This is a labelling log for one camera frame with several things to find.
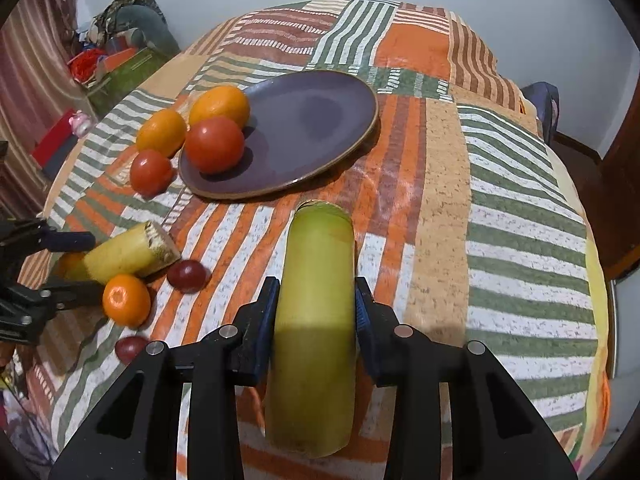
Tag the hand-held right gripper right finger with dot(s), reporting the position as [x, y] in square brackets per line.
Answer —
[364, 321]

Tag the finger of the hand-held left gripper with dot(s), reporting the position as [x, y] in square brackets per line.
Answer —
[75, 294]
[67, 241]

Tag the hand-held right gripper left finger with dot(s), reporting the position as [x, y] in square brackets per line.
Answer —
[267, 321]

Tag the short yellow-green gourd piece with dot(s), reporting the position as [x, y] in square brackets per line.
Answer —
[125, 255]

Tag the long yellow-green gourd piece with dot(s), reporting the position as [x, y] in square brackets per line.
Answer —
[315, 285]

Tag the purple ceramic plate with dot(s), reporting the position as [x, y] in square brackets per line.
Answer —
[310, 125]

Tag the small mandarin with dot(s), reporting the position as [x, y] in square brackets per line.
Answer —
[70, 266]
[126, 300]

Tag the dark red plum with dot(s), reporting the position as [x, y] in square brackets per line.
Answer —
[186, 276]
[131, 350]

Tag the red box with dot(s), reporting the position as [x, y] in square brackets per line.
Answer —
[55, 142]

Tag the small red tomato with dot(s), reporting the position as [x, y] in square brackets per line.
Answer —
[151, 172]

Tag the pink toy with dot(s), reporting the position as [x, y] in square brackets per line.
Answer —
[81, 124]

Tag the oval orange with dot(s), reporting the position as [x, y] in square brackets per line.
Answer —
[161, 132]

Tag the green cardboard box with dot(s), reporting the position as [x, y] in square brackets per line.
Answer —
[127, 77]

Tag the striped patchwork blanket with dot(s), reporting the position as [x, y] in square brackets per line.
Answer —
[500, 210]

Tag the large red tomato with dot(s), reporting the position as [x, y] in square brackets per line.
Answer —
[215, 145]

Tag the striped brown curtain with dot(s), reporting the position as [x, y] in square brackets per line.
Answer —
[35, 60]

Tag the large orange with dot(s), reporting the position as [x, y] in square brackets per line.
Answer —
[220, 105]

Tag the grey-green cushion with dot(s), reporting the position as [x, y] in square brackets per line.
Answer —
[150, 27]

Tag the camouflage cloth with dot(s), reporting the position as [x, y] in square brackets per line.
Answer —
[125, 2]

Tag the dark wooden door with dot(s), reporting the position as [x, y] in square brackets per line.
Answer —
[622, 170]

